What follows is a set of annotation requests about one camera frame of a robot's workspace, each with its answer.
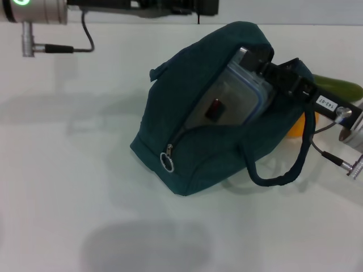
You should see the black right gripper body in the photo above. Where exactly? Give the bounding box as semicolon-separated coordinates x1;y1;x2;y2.
263;58;363;130

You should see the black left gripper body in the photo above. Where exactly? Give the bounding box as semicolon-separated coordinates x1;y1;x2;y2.
66;0;185;19

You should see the green cucumber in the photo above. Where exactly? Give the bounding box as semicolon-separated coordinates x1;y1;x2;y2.
311;74;363;102

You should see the clear plastic food container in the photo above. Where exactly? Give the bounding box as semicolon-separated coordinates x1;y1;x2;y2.
185;46;275;128

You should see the dark teal zipper bag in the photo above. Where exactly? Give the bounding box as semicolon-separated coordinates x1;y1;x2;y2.
129;21;320;197

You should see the orange yellow pear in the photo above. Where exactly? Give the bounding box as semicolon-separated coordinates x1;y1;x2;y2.
288;112;320;139

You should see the left arm plug cable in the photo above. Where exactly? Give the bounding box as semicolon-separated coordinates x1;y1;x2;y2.
22;11;95;58

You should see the arm plug cable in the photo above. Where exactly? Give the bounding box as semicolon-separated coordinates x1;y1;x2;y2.
310;120;363;180
22;11;95;58

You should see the right arm plug cable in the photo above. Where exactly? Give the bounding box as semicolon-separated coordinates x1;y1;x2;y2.
310;120;363;180

